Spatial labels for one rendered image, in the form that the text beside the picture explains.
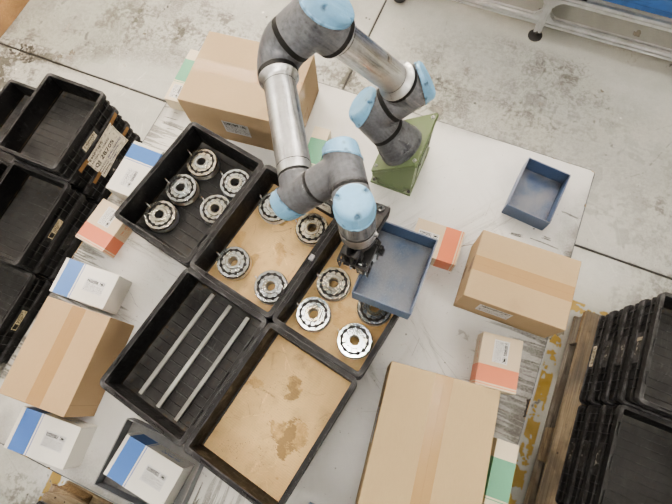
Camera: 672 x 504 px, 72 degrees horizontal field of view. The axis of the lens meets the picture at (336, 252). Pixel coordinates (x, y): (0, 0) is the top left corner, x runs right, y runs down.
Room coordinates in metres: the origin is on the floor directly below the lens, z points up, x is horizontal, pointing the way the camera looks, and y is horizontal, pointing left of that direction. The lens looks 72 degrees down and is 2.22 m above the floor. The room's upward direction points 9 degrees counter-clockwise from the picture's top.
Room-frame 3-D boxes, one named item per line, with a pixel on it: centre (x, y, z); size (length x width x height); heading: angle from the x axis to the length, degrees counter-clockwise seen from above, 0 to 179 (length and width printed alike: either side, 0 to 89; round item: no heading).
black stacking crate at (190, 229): (0.71, 0.42, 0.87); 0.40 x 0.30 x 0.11; 139
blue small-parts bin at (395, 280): (0.30, -0.14, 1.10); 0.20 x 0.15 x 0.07; 150
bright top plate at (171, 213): (0.67, 0.54, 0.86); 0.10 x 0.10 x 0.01
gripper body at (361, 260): (0.32, -0.05, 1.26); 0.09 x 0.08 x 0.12; 148
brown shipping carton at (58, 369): (0.27, 0.87, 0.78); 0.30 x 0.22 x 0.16; 154
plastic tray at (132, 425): (-0.09, 0.64, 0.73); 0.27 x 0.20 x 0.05; 60
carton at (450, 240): (0.47, -0.33, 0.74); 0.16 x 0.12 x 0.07; 61
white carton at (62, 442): (0.04, 0.94, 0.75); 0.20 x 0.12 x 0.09; 64
